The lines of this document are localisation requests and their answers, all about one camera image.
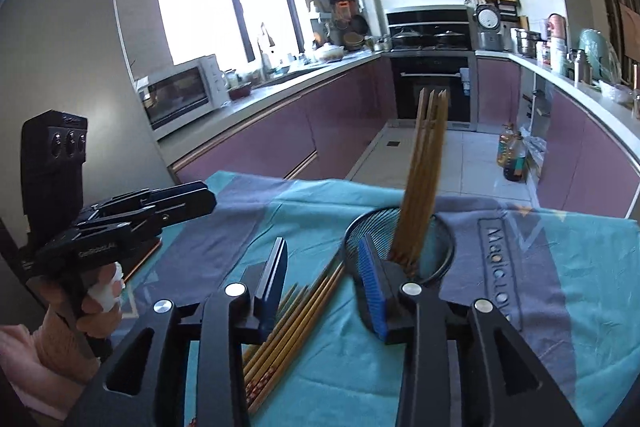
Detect steel stock pot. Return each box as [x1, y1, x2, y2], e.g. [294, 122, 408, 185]
[512, 28, 543, 56]

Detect teal and grey tablecloth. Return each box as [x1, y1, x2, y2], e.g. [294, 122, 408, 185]
[117, 169, 640, 427]

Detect yellow cooking oil bottle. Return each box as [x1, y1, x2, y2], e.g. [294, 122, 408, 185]
[496, 123, 518, 168]

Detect hanging utensil rack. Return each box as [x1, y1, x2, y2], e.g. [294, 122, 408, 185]
[330, 0, 371, 45]

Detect sink faucet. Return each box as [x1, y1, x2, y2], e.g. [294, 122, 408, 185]
[257, 22, 276, 72]

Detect black built-in oven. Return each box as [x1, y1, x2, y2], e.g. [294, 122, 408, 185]
[389, 52, 476, 130]

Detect dark sauce bottle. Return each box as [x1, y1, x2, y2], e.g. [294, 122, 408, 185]
[502, 130, 528, 182]

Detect pink-sleeved left forearm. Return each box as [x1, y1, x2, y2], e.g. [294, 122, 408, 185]
[0, 324, 96, 423]

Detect pile of red-ended wooden chopsticks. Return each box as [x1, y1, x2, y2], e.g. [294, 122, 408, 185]
[242, 252, 346, 415]

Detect white casserole pot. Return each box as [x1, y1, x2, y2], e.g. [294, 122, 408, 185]
[315, 43, 347, 62]

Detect silver rice cooker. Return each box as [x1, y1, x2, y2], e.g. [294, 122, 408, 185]
[474, 4, 511, 50]

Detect steel vacuum flask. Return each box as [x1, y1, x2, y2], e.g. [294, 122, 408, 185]
[572, 49, 593, 82]

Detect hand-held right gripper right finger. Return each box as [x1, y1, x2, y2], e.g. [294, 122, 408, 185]
[357, 234, 583, 427]

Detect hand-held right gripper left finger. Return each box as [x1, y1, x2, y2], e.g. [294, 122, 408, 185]
[62, 237, 289, 427]

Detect pale green plastic bag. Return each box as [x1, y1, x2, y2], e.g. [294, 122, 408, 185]
[579, 28, 623, 82]

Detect pink thermos jug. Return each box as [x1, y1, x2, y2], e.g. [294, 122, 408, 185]
[546, 13, 568, 40]

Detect black lidded wok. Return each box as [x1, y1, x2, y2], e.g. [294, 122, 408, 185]
[434, 30, 471, 46]
[392, 29, 432, 46]

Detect wooden slat screen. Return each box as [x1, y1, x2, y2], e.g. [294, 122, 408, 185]
[595, 0, 640, 82]

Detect black range hood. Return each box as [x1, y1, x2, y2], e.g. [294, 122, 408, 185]
[384, 7, 476, 52]

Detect pink base cabinets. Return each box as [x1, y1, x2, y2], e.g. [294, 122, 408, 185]
[167, 54, 398, 188]
[475, 57, 640, 220]

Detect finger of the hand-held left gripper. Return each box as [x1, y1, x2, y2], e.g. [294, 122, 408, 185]
[65, 194, 218, 248]
[107, 182, 211, 208]

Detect white microwave oven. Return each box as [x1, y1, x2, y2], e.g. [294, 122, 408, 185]
[137, 54, 228, 142]

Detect person's left hand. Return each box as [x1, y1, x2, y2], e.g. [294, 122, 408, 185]
[36, 263, 125, 370]

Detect bunch of brown wooden chopsticks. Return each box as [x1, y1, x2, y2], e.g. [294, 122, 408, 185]
[390, 88, 449, 269]

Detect black mesh chopstick holder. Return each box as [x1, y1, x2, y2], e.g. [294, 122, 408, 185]
[345, 205, 457, 288]

